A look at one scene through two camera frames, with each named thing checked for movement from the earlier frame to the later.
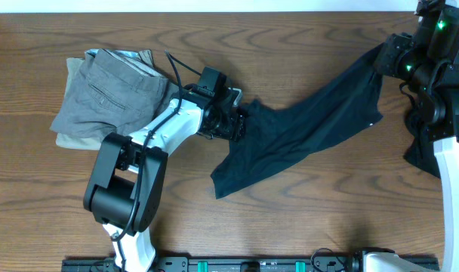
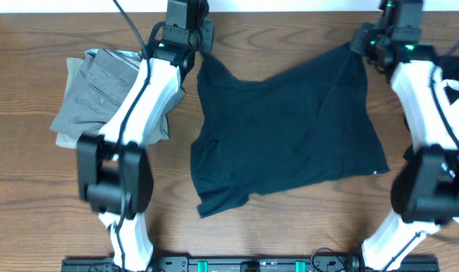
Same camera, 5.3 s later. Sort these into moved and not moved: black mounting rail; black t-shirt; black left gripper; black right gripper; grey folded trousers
Moved: black left gripper; black right gripper; black t-shirt
Not moved: grey folded trousers; black mounting rail
